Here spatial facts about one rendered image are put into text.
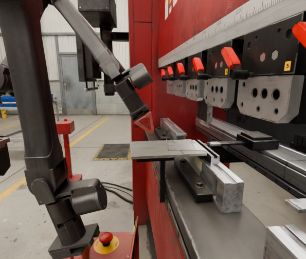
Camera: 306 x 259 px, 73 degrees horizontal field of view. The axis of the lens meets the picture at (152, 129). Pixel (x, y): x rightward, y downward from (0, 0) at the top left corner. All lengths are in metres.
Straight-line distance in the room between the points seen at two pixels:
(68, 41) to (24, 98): 7.99
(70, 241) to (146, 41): 1.37
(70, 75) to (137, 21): 6.78
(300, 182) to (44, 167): 0.71
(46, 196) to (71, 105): 7.90
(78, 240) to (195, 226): 0.29
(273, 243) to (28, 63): 0.55
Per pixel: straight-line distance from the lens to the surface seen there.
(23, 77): 0.45
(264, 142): 0.89
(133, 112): 0.70
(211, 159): 0.73
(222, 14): 0.63
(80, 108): 8.25
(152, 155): 0.70
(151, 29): 1.65
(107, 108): 7.99
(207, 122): 0.76
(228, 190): 0.64
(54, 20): 8.71
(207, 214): 0.66
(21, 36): 0.45
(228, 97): 0.55
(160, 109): 1.63
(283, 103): 0.39
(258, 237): 0.62
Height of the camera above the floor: 1.24
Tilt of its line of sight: 13 degrees down
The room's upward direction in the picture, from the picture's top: straight up
